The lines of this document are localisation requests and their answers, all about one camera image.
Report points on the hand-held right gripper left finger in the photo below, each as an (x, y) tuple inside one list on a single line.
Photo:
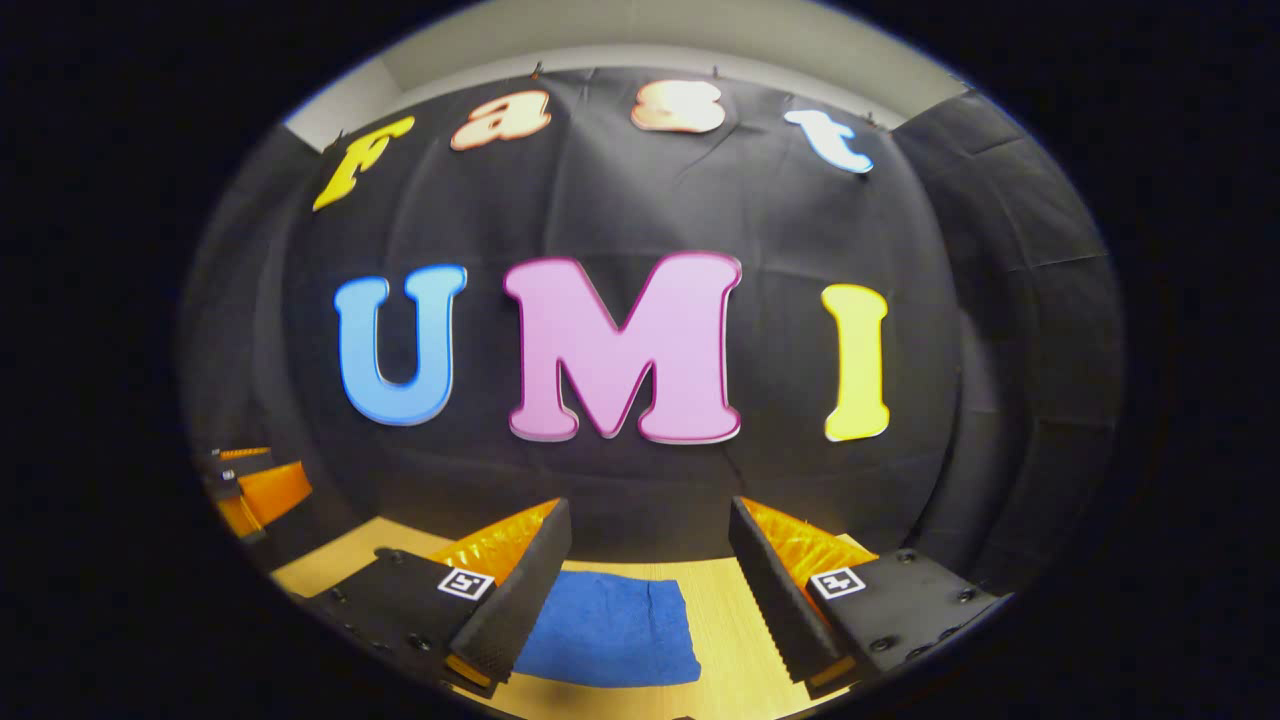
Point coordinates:
[(520, 585)]

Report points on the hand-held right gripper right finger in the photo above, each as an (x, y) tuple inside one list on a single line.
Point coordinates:
[(775, 585)]

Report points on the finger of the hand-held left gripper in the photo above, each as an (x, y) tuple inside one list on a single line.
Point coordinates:
[(243, 466), (275, 492)]

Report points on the blue knitted cardigan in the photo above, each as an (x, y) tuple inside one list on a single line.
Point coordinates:
[(610, 630)]

